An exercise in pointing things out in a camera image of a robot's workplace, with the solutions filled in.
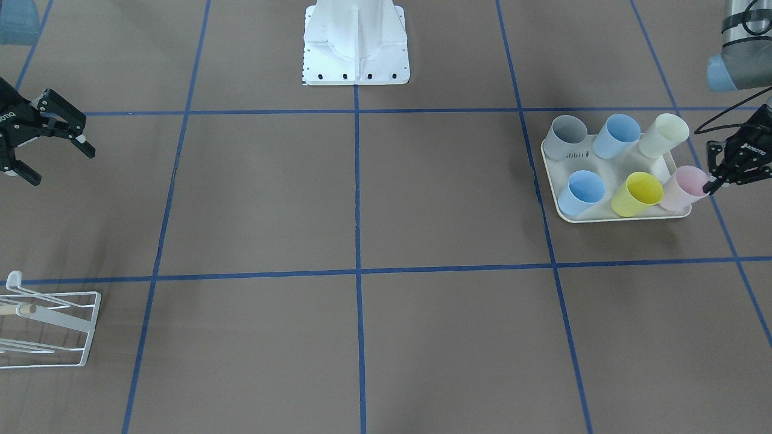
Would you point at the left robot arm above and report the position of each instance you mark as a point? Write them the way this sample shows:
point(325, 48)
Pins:
point(743, 64)

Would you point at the grey plastic cup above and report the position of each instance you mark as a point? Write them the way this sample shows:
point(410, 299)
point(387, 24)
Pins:
point(565, 134)

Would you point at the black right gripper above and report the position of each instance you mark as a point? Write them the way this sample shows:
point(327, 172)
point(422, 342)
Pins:
point(13, 122)

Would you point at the light blue cup front row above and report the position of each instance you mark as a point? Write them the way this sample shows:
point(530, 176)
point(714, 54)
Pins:
point(584, 189)

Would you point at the light blue cup back row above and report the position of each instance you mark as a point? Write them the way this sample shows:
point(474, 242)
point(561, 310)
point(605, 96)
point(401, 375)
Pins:
point(618, 133)

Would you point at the pink plastic cup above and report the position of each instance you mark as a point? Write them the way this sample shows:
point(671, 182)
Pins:
point(684, 188)

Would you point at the yellow plastic cup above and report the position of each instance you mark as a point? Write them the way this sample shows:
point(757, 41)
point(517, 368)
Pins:
point(639, 192)

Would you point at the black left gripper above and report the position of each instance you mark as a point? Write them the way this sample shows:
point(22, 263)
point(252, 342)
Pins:
point(749, 150)

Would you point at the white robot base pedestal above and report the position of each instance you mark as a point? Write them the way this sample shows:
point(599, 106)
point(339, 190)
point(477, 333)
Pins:
point(349, 43)

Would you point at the white wire dish rack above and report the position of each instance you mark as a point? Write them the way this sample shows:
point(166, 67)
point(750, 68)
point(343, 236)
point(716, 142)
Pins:
point(46, 330)

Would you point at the light blue cup row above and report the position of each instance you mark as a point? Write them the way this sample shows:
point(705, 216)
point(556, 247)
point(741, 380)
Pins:
point(618, 133)
point(584, 189)

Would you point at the cream white plastic cup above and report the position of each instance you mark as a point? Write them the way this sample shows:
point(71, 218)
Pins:
point(664, 134)

